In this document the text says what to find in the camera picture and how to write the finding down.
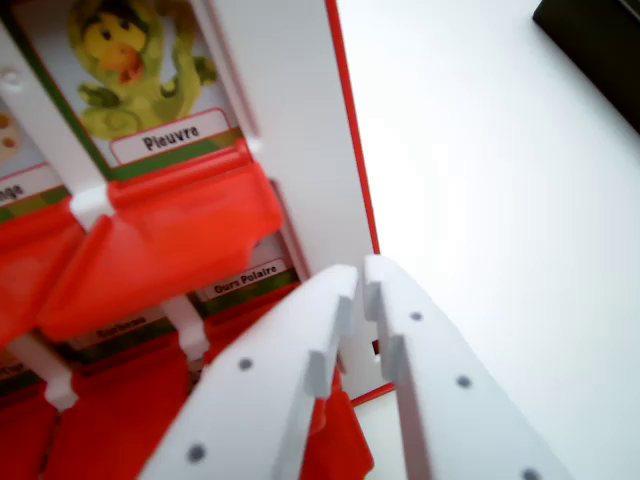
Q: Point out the octopus picture card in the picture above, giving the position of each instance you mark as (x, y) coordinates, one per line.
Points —
(135, 75)

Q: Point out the black power adapter box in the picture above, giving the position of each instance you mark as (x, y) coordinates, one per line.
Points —
(600, 60)

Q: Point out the red flap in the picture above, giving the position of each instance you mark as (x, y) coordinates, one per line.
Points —
(30, 260)
(165, 245)

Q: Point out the red flap under monkey card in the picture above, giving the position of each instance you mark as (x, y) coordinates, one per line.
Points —
(30, 260)

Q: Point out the red and white game board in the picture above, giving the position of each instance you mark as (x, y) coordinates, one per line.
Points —
(300, 125)

